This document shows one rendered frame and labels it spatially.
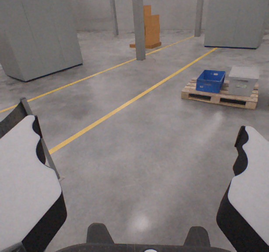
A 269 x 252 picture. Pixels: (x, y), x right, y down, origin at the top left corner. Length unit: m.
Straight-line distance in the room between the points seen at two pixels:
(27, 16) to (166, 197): 5.33
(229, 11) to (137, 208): 7.03
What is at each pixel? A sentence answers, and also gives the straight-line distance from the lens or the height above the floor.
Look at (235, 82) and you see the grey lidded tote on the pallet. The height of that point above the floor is 0.38.
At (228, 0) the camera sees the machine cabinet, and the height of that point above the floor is 1.50.
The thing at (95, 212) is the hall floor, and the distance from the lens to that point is 1.84.
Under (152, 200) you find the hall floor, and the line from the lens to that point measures 1.84.
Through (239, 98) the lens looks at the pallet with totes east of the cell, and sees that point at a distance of 3.40.
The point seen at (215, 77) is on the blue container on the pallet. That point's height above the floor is 0.23.
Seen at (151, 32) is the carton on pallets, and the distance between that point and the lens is 8.32.
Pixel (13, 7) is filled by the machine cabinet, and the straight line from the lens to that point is 5.81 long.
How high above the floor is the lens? 1.52
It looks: 31 degrees down
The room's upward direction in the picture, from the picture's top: 5 degrees counter-clockwise
